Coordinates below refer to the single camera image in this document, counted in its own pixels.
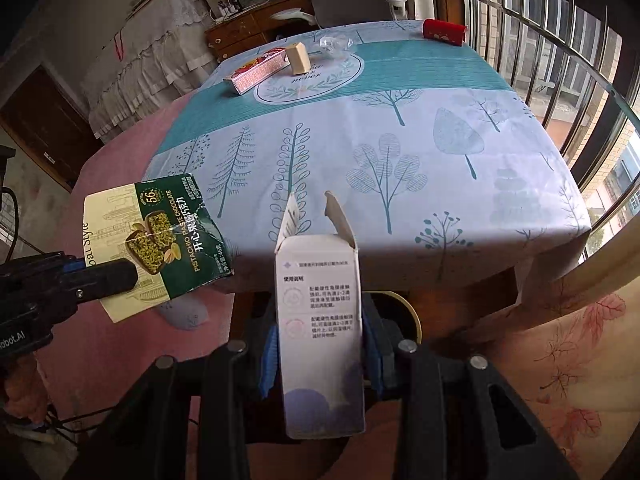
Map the tree print tablecloth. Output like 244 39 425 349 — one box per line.
145 20 593 331

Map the white lace furniture cover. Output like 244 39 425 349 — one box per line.
87 0 221 141

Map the pink floral blanket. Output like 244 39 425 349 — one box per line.
492 260 640 480

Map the dark wooden door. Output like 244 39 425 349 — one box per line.
0 65 91 191

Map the tall white carton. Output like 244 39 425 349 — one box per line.
274 190 367 438

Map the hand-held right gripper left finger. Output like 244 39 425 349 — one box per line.
65 305 281 480

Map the long red pink box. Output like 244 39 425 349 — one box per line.
222 47 287 96

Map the clear plastic cup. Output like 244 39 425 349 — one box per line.
320 34 356 58

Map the small beige box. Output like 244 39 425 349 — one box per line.
285 42 312 75

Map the metal window grille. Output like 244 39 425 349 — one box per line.
460 0 640 241

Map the white plastic object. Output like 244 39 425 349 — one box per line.
272 8 318 26

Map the wooden dresser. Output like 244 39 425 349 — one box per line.
205 2 316 63

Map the round cream-rimmed bin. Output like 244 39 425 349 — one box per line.
372 290 422 346

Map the dark green chocolate box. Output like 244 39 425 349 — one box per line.
82 173 236 323

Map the wooden table frame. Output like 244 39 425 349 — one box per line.
495 265 523 311

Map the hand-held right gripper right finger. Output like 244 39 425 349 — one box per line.
362 297 581 480

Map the white round-top device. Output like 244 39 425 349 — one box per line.
385 0 416 22

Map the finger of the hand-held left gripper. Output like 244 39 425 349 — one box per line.
50 259 140 308

